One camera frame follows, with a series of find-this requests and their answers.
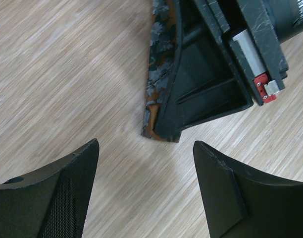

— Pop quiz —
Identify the brown floral tie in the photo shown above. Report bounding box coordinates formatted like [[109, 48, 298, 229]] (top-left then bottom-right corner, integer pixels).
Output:
[[142, 0, 181, 143]]

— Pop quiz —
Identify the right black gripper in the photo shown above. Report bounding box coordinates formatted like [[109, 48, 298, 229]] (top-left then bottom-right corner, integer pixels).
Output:
[[154, 0, 303, 140]]

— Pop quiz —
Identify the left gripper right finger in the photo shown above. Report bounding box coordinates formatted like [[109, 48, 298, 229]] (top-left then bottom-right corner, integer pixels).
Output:
[[193, 141, 303, 238]]

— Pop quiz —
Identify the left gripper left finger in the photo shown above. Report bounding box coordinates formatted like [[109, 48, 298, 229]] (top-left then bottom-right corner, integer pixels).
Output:
[[0, 139, 100, 238]]

